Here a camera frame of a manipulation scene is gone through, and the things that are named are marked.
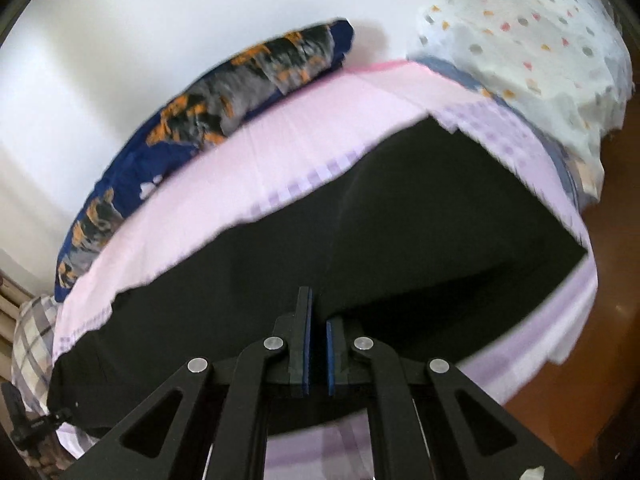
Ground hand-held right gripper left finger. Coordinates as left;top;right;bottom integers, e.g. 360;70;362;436
60;287;314;480

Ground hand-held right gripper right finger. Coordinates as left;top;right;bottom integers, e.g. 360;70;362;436
326;316;581;480

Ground black pants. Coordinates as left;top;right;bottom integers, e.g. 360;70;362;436
47;115;588;441

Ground grey plaid pillow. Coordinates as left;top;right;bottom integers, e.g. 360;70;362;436
11;294;76;472

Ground bamboo headboard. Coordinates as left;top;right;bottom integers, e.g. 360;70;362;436
0;270;32;347

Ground pink purple checked bedsheet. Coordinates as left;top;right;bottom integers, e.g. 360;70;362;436
50;60;598;480

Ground blue orange patterned pillow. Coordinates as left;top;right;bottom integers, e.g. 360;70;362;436
54;19;355;303

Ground white dotted cloth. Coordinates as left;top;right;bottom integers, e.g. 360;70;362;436
407;0;633;206

